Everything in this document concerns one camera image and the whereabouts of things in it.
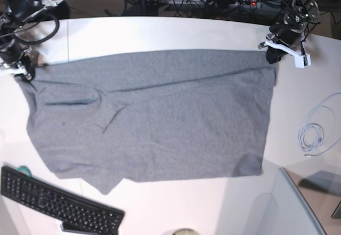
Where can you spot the round tan object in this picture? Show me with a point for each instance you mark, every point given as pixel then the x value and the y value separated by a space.
pixel 185 231

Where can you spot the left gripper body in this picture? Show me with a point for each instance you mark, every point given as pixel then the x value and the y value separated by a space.
pixel 285 35

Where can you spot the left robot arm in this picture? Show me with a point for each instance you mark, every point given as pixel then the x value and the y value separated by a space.
pixel 299 14

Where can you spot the white power strip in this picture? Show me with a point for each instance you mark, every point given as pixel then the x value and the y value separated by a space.
pixel 253 4

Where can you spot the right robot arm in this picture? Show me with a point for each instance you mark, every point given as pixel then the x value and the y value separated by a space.
pixel 18 17

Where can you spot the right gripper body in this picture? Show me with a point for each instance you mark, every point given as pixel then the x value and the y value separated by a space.
pixel 15 54

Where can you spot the green tape roll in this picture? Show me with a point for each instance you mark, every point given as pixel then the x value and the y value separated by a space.
pixel 24 170

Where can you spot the black computer keyboard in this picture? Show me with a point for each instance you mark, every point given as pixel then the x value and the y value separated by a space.
pixel 77 214

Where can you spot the grey t-shirt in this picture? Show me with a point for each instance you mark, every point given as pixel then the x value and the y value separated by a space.
pixel 152 116

